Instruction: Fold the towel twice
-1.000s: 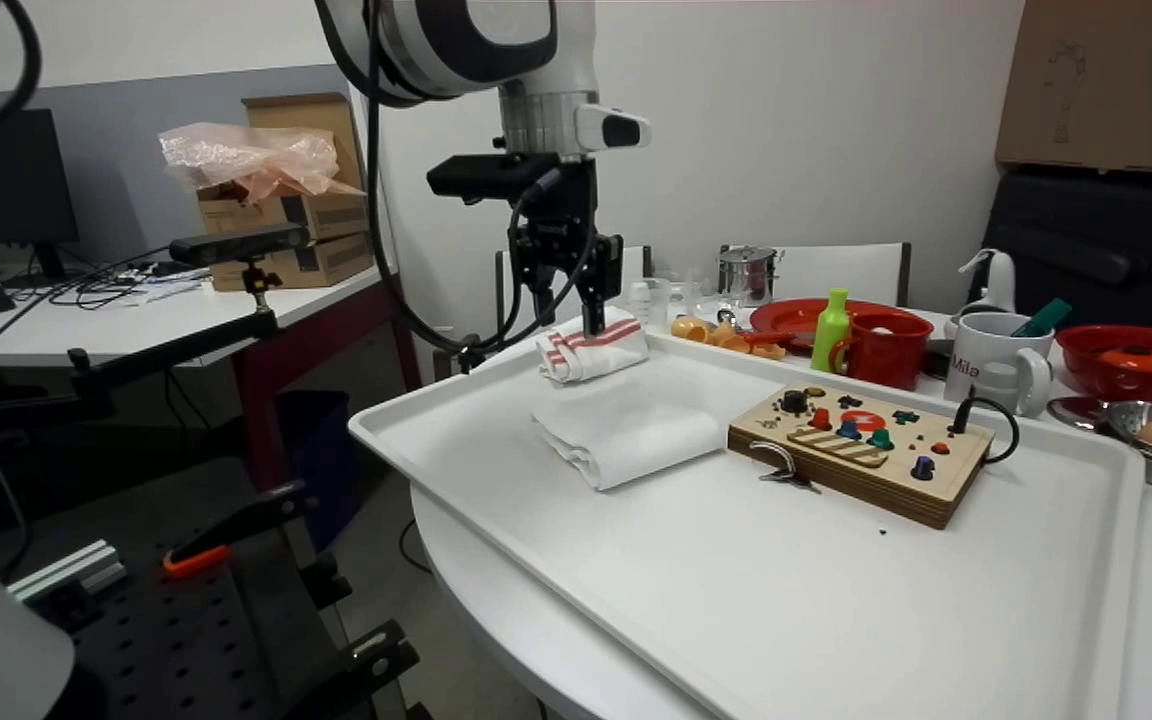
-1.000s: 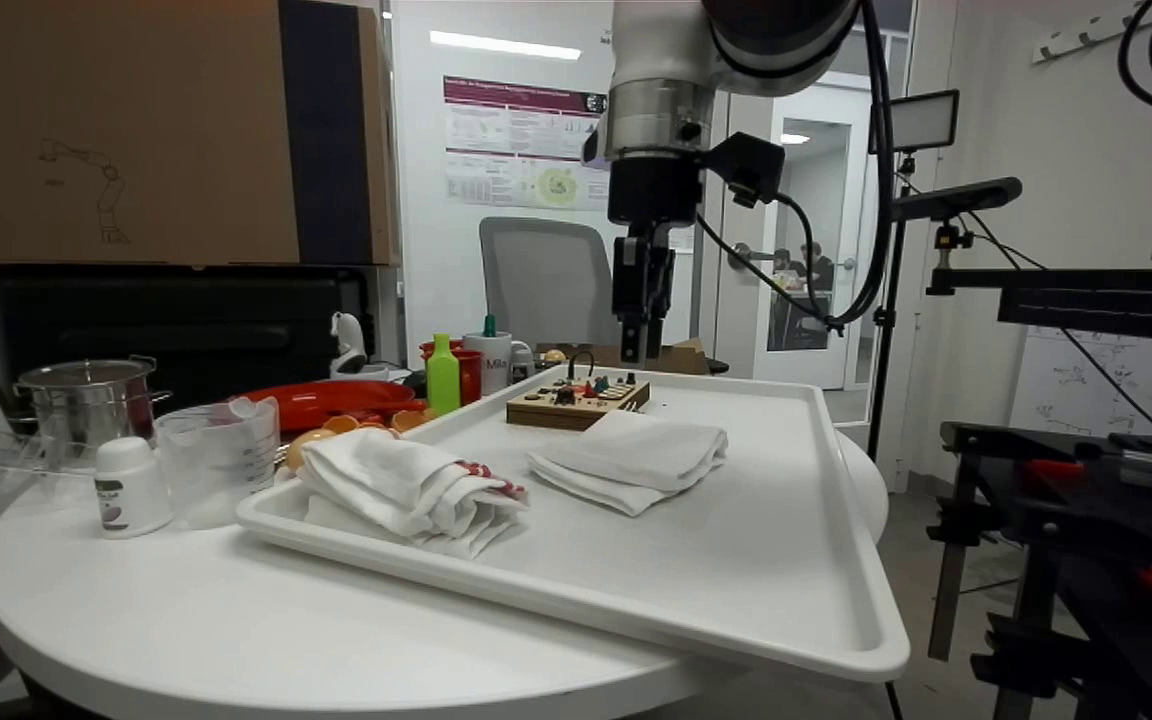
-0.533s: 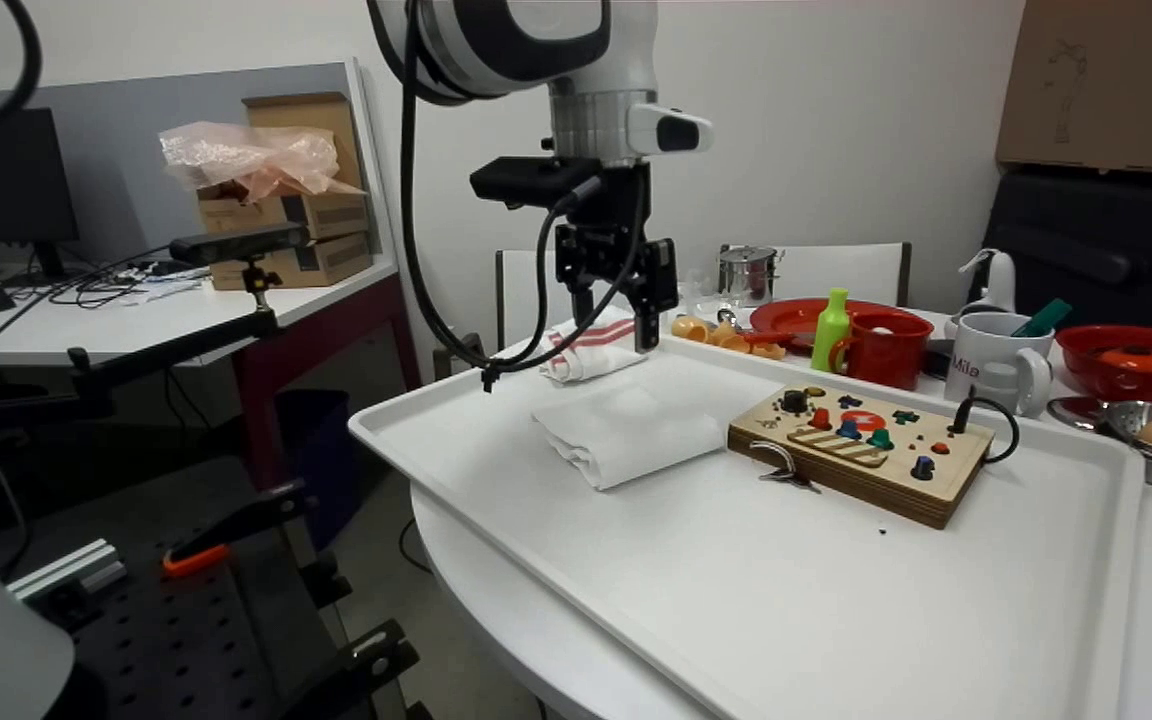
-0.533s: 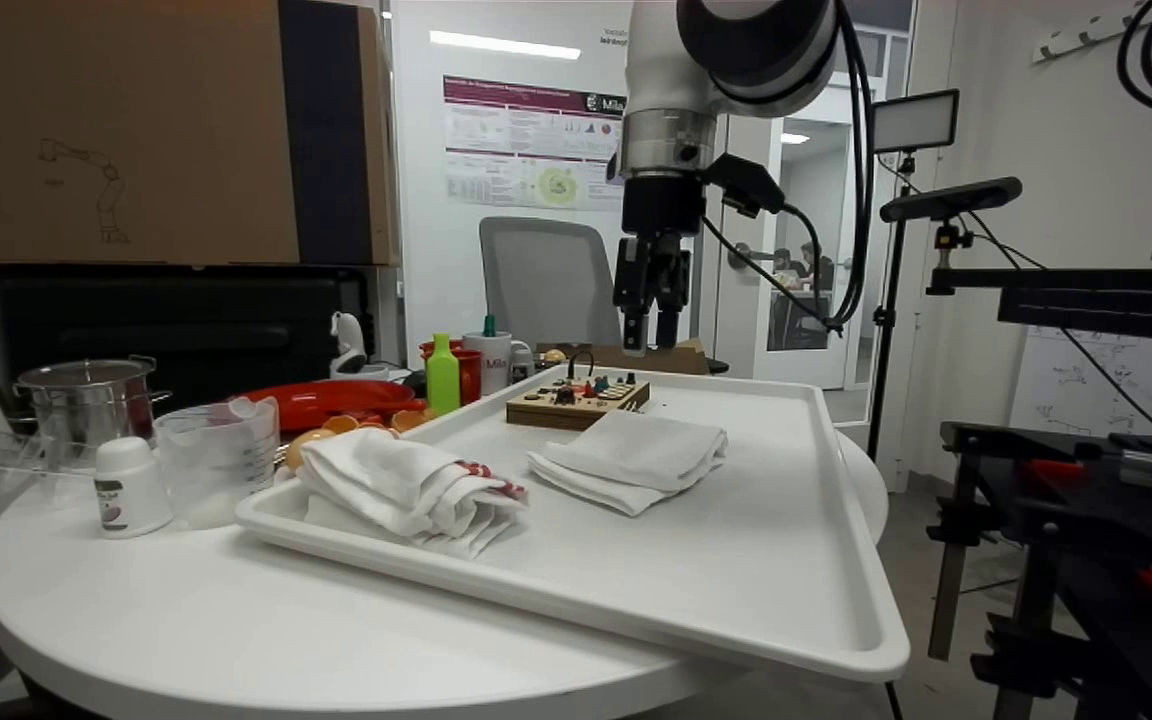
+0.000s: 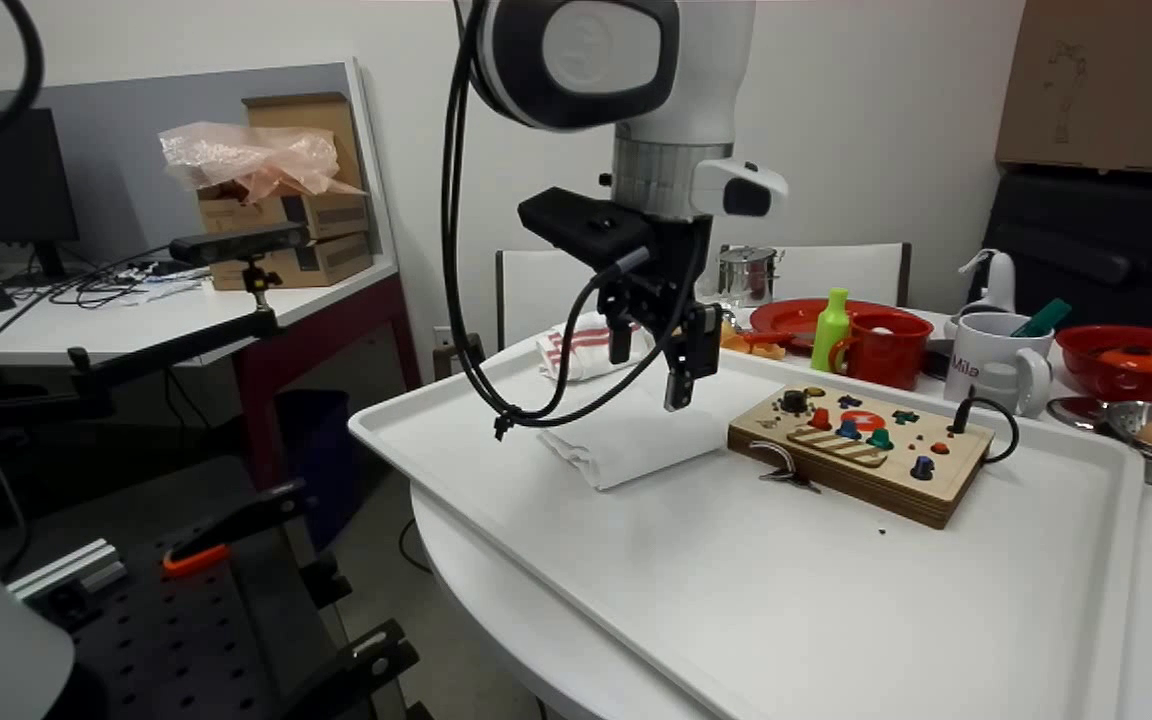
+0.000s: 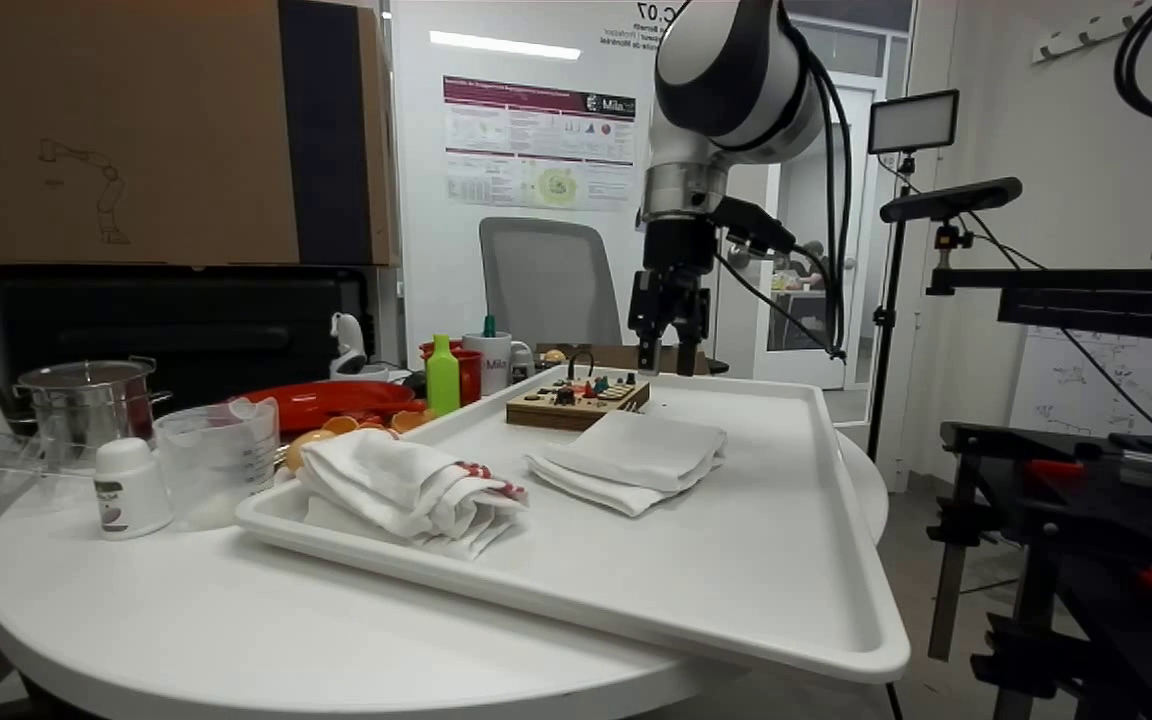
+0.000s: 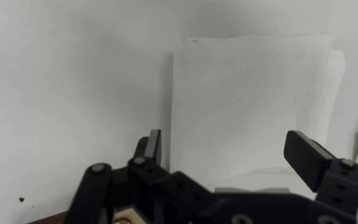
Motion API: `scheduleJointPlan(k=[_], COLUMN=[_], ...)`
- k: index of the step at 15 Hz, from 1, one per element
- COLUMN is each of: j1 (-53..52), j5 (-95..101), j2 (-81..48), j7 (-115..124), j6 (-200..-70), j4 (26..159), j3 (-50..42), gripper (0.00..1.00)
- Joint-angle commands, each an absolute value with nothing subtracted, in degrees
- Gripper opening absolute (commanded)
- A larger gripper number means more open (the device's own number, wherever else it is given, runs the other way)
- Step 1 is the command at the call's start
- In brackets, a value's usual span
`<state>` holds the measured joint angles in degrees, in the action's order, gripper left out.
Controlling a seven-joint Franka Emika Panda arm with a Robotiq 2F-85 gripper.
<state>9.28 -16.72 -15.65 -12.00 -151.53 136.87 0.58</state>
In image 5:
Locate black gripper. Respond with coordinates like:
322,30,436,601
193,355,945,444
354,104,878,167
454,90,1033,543
598,210,729,416

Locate white towel red stripes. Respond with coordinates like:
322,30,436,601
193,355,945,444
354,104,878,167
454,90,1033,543
536,319,631,391
536,385,741,494

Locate crumpled white towel red stripes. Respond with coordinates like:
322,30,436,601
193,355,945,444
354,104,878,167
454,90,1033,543
536,319,631,391

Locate shallow red bowl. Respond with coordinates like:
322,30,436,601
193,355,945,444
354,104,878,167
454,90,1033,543
747,294,922,359

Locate stainless steel pot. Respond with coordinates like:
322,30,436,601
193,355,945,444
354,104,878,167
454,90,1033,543
715,240,780,306

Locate green plastic bottle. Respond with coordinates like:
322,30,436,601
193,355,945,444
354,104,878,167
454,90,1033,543
807,287,858,376

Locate white chair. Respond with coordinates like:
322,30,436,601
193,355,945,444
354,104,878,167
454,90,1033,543
771,235,917,313

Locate wooden busy board toy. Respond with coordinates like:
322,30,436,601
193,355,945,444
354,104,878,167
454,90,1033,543
724,379,995,530

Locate large white plastic tray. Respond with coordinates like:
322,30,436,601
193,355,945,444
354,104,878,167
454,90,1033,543
347,322,1152,720

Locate white mug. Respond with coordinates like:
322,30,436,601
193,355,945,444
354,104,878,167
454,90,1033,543
945,306,1057,416

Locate white plastic dispenser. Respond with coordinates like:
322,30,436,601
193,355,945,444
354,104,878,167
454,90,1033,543
958,242,1026,319

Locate green marker pen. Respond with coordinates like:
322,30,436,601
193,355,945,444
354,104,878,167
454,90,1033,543
1014,294,1076,341

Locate dark blue bin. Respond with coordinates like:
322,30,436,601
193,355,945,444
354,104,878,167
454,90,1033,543
268,385,388,553

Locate stacked cardboard boxes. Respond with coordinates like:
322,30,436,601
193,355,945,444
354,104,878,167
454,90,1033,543
193,90,386,294

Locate black cabinet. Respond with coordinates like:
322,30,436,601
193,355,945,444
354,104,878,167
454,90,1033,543
981,165,1152,337

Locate deep red bowl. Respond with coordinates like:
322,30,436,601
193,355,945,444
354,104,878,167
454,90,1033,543
1053,319,1152,406

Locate pink plastic bag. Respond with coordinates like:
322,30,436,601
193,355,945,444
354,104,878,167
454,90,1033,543
158,115,343,207

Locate large cardboard box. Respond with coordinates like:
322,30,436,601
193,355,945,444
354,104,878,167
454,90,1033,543
995,0,1152,175

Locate papers and desk clutter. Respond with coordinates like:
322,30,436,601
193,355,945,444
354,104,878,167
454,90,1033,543
50,256,215,313

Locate grey partition panel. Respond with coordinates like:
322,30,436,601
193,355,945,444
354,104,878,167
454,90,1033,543
0,56,395,270

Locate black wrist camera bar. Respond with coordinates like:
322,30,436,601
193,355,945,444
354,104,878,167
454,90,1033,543
518,185,667,270

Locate black busy board cable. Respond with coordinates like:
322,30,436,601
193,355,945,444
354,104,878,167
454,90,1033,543
945,386,1026,467

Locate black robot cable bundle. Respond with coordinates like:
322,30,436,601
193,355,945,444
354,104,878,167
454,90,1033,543
436,0,690,444

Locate black stereo camera bar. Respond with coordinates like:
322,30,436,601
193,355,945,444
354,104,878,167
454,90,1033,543
167,220,317,270

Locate orange handled clamp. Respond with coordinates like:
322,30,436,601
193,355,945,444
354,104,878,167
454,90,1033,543
158,475,317,583

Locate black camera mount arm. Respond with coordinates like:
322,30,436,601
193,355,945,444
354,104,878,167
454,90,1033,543
66,256,288,406

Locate white desk dark red frame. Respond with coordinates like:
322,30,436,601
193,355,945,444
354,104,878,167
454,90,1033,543
0,256,424,494

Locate black metal rig frame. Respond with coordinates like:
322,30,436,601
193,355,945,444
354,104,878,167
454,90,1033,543
10,475,429,720

